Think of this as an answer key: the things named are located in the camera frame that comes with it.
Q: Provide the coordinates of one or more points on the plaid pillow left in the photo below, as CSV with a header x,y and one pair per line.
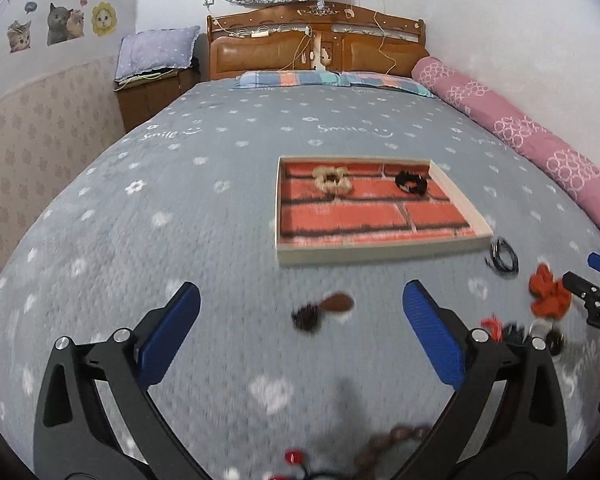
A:
x,y
289,79

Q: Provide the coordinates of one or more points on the plaid pillow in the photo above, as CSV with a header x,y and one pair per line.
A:
x,y
289,79
385,81

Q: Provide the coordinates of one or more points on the tabby kitten wall sticker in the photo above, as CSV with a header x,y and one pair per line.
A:
x,y
19,36

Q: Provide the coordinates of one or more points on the cream scrunchie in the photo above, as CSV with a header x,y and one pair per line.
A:
x,y
332,181

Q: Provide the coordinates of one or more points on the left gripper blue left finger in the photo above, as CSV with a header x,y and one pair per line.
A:
x,y
73,437

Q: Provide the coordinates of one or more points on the plaid pillow right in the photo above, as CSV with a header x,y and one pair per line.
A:
x,y
385,81

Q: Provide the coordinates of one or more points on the pink rolled quilt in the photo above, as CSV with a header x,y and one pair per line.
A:
x,y
578,176

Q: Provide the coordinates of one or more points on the beige tray brick-pattern lining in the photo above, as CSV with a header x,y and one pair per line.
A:
x,y
376,221

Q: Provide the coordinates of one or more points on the grey patterned bed blanket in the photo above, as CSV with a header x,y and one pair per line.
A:
x,y
312,358

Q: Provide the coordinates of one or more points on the red-orange scrunchie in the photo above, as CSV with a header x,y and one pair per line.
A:
x,y
551,298

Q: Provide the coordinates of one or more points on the red tassel black cord pendant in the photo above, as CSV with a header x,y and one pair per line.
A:
x,y
494,327

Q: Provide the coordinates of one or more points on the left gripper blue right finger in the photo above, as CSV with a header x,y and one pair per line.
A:
x,y
506,417

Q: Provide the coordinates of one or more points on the black hair tie red beads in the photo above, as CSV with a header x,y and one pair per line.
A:
x,y
295,457

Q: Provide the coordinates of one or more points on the purple dotted pillow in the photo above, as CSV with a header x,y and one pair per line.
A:
x,y
154,50

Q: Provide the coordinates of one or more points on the grey cats wall sticker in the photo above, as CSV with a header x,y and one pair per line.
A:
x,y
63,24

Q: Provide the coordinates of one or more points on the black scrunchie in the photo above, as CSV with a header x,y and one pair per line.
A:
x,y
413,184

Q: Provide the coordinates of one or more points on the wooden nightstand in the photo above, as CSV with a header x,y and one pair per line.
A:
x,y
143,97

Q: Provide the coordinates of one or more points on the wooden headboard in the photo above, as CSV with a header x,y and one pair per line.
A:
x,y
338,37

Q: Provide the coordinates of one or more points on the yellow flower cat sticker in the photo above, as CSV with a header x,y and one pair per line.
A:
x,y
104,19

